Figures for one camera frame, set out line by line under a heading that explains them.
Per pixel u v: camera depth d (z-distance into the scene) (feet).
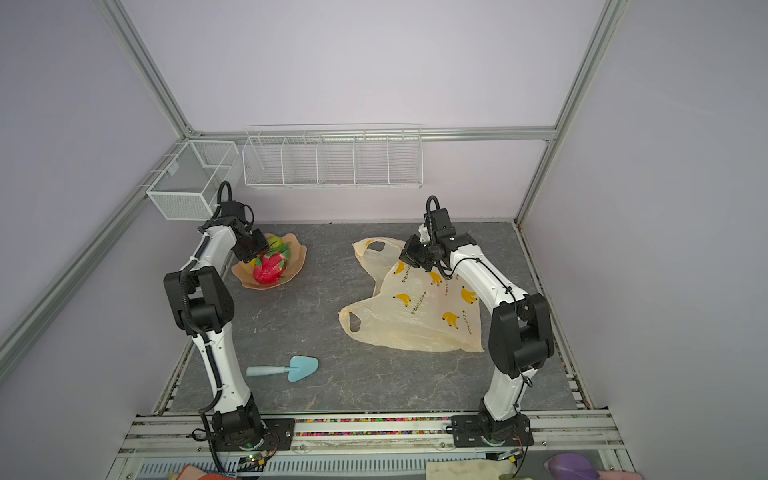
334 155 3.51
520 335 1.54
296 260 3.49
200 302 1.91
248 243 2.91
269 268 3.17
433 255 2.14
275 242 3.43
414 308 2.71
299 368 2.76
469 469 2.27
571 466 2.31
